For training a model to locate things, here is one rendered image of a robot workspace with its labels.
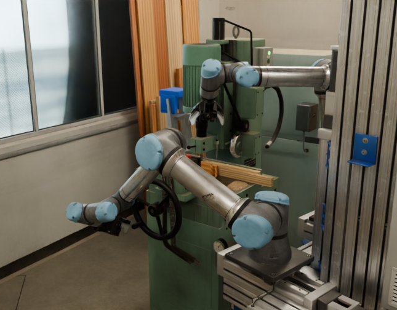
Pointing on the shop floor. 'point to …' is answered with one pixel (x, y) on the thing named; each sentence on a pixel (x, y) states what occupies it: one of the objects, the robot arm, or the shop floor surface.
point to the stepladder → (172, 95)
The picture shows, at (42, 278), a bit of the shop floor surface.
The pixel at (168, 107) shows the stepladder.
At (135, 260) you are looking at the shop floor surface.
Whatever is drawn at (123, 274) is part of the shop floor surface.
